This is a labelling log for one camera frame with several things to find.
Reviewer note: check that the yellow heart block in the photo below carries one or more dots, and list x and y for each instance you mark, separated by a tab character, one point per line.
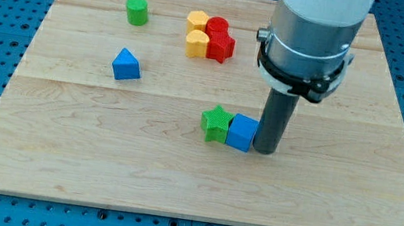
196	44

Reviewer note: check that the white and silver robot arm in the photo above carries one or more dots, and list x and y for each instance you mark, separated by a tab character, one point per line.
304	51

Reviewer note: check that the blue cube block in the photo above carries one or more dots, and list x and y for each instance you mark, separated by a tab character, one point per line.
241	132

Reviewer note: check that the wooden board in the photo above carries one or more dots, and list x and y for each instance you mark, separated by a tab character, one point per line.
70	132

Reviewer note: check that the yellow hexagon block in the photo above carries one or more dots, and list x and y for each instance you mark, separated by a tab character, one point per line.
196	20

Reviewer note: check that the red cylinder block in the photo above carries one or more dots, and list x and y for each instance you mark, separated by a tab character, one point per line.
216	24

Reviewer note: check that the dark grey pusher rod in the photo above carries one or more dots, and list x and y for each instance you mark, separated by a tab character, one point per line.
277	112

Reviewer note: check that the green cylinder block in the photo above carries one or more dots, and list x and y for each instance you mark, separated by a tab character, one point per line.
137	12

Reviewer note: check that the green star block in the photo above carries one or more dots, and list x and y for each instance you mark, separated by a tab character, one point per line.
215	124

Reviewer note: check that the red star block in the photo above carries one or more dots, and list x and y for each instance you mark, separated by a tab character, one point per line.
220	46

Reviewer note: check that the blue triangle block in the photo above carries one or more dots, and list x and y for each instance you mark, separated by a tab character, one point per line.
125	66

